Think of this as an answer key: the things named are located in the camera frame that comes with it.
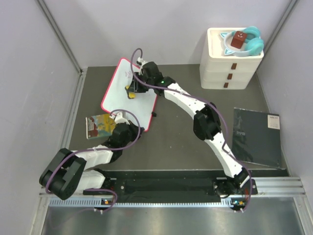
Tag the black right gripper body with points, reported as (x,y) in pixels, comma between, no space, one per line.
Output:
(140,87)

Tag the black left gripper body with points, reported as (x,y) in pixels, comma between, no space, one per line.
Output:
(132,135)

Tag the yellow whiteboard eraser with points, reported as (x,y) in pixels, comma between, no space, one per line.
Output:
(130,95)

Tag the pink framed whiteboard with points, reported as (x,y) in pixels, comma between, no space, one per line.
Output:
(116,97)

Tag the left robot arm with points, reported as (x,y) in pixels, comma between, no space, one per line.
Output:
(71,171)

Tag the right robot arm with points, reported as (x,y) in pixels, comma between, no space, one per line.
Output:
(206,119)

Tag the white three drawer unit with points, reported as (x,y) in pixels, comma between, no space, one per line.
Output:
(221,72)

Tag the brown cube toy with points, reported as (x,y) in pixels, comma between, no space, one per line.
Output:
(238,39)

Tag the teal cat ear headphones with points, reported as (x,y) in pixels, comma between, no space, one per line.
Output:
(254,45)

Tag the black book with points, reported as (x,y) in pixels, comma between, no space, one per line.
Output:
(256,138)

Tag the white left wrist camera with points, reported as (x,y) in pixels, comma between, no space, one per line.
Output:
(119,118)

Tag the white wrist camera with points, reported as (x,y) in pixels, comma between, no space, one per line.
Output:
(140,62)
(119,118)

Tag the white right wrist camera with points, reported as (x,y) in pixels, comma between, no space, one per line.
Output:
(140,62)

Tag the black mounting base plate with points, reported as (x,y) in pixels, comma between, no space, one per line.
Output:
(190,173)

